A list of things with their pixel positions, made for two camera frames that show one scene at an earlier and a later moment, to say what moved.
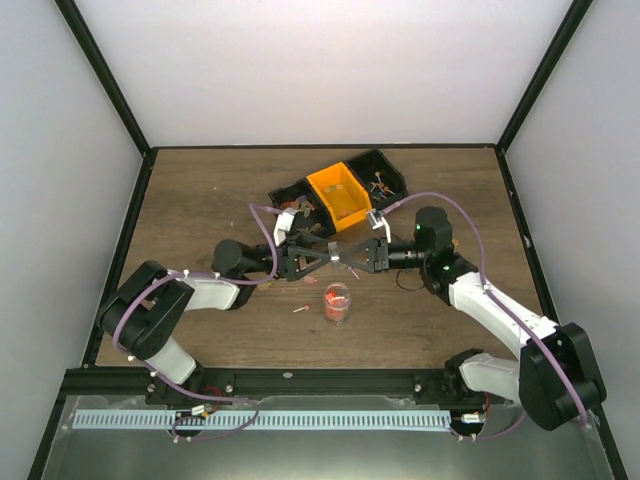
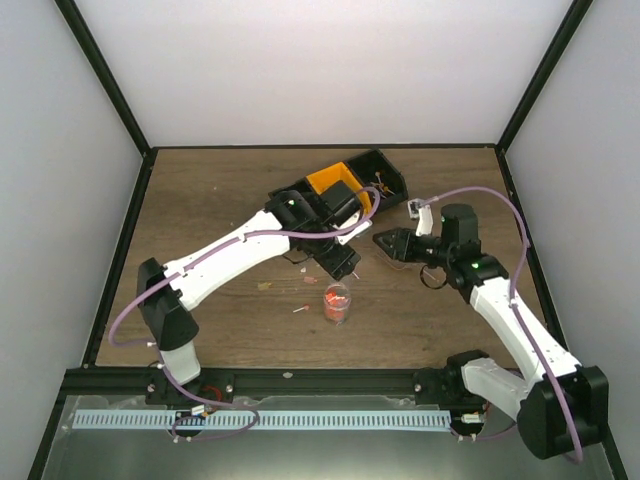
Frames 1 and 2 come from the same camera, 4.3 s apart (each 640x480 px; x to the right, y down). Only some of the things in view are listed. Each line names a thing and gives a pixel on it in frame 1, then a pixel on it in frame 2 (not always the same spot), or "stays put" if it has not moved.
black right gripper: (374, 246) → (388, 235)
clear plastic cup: (336, 299) stays put
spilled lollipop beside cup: (306, 307) stays put
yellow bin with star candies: (344, 197) stays put
